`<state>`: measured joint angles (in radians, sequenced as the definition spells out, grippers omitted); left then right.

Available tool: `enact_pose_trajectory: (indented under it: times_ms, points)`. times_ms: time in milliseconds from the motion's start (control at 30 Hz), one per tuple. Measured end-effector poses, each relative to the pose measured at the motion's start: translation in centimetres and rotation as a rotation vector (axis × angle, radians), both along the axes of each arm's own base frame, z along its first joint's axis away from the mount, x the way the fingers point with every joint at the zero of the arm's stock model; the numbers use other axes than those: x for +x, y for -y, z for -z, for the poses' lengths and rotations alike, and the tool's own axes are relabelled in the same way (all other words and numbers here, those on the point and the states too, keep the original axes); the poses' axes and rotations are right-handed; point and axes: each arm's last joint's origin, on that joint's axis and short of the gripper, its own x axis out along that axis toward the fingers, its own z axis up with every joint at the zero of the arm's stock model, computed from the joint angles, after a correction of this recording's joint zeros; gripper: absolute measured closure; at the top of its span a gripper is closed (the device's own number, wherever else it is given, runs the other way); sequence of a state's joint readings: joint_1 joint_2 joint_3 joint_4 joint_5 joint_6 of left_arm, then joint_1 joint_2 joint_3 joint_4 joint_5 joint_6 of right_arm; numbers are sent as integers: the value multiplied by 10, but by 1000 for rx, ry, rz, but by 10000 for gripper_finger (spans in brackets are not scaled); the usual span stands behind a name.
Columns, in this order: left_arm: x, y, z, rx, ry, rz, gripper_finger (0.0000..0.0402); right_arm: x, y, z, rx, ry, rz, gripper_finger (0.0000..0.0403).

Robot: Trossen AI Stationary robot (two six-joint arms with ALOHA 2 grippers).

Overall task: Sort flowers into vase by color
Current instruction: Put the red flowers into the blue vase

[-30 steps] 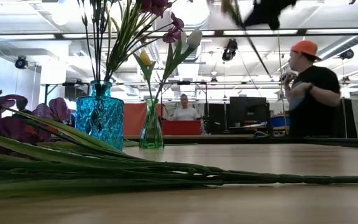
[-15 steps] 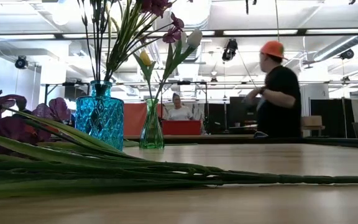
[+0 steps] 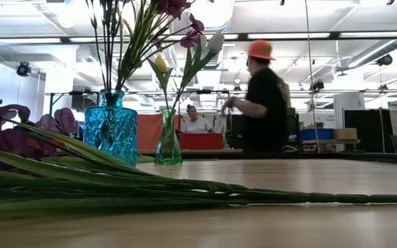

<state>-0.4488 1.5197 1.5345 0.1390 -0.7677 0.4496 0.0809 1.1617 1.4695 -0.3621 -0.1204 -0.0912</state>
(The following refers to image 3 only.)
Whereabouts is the large black monitor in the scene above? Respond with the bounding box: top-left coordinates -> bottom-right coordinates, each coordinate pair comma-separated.
286,107 -> 300,137

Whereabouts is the brown cardboard box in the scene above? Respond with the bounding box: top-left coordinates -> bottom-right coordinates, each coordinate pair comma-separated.
334,127 -> 358,141

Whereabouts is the person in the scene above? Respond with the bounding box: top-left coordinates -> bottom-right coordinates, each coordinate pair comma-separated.
221,40 -> 293,154
181,104 -> 217,134

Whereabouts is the yellow artificial tulip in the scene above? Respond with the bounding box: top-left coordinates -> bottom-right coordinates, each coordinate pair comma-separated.
148,55 -> 175,112

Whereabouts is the orange partition panel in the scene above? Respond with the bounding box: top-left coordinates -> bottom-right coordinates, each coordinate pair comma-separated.
136,114 -> 182,152

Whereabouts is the wooden shelf board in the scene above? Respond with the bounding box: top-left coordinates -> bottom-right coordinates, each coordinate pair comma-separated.
301,138 -> 361,145

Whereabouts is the blue textured glass vase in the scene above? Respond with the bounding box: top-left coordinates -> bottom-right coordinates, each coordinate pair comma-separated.
83,88 -> 139,167

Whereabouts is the purple artificial flower bunch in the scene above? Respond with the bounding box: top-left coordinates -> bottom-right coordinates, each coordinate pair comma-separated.
0,99 -> 397,221
115,0 -> 206,92

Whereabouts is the white ventilation duct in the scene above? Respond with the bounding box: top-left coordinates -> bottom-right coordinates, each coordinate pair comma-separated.
187,0 -> 236,87

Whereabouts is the green glass vase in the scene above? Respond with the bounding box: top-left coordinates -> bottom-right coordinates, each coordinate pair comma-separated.
154,108 -> 183,165

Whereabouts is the black background rig frame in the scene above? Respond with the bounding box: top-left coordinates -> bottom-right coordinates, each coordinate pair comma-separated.
48,88 -> 397,116

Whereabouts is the black partition panel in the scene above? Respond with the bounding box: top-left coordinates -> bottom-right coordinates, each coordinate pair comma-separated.
344,109 -> 397,153

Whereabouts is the white pillar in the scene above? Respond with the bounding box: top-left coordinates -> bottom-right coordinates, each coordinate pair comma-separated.
334,92 -> 366,120

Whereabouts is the thin hanging pole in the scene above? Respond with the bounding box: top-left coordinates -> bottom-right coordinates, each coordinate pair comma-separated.
303,0 -> 320,152

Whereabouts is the blue plastic bin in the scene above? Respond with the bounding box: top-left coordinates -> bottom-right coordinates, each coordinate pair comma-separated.
300,128 -> 334,141

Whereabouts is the orange cap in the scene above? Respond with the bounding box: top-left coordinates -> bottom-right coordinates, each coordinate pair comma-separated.
247,40 -> 276,61

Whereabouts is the black overhead crossbar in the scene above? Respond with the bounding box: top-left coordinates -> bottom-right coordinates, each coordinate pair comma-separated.
0,31 -> 397,45

